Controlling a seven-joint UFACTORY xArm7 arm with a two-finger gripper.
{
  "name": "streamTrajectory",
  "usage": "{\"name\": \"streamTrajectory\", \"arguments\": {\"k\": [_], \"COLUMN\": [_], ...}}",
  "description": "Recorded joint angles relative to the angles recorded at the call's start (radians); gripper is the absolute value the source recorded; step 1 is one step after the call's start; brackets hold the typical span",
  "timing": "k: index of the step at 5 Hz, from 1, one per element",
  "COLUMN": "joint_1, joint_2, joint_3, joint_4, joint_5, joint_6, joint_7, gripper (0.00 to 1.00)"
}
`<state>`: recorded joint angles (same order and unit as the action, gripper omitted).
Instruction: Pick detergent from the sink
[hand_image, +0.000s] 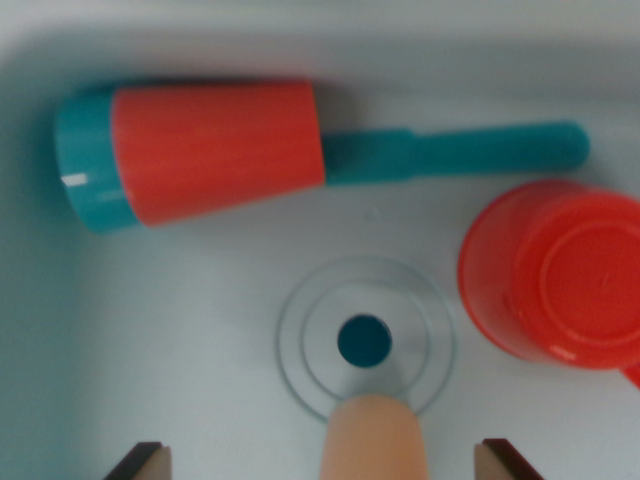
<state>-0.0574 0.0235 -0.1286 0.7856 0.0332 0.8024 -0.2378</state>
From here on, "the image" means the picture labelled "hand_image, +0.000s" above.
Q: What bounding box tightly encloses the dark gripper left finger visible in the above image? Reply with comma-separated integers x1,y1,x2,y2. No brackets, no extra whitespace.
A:
106,442,173,480

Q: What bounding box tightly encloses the beige detergent bottle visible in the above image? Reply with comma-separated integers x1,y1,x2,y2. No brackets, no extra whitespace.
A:
319,394,429,480

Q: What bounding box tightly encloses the red toy cup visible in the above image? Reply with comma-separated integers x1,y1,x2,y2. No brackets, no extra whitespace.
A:
457,179,640,391

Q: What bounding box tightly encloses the red and teal cup brush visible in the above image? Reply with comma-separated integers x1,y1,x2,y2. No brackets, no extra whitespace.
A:
53,78,591,235

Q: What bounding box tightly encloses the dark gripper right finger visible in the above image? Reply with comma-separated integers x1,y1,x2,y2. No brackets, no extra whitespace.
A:
473,438,544,480

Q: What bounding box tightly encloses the light blue toy sink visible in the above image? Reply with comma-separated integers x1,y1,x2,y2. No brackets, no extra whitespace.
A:
0,0,640,480

